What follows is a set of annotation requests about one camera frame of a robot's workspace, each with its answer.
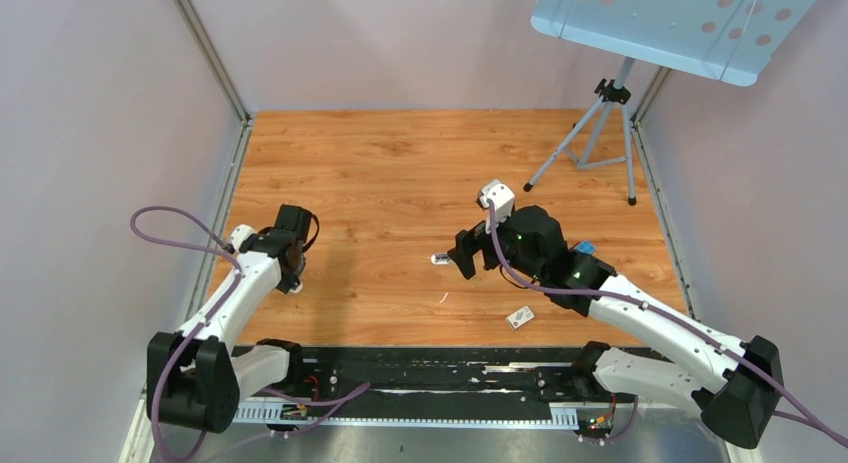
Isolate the purple cable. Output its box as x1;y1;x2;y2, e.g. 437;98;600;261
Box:
129;206;245;463
487;201;848;449

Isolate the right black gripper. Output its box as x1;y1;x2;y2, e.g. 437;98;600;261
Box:
447;208;545;283

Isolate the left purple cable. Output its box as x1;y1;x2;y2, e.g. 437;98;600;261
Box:
129;206;245;463

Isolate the blue orange toy block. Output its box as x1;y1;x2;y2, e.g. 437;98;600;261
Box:
572;240;596;255

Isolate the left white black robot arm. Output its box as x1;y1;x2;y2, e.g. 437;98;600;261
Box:
146;204;320;433

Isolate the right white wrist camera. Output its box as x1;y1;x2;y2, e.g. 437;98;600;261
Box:
476;179;515;234

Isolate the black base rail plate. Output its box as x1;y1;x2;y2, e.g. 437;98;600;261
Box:
142;345;664;429

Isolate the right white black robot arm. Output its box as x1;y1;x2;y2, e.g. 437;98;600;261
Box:
447;206;783;449

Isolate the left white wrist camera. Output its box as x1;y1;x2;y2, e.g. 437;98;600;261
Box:
229;224;256;253

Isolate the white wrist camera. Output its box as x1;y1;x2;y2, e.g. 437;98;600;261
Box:
476;179;515;234
229;224;256;253

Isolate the grey tripod stand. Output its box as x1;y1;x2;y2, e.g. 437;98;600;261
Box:
523;57;638;206

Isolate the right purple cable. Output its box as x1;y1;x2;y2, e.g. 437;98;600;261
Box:
487;201;848;449

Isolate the small white staple box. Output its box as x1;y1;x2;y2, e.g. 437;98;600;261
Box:
505;306;535;330

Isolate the light blue perforated tray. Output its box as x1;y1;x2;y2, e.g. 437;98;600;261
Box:
531;0;818;87

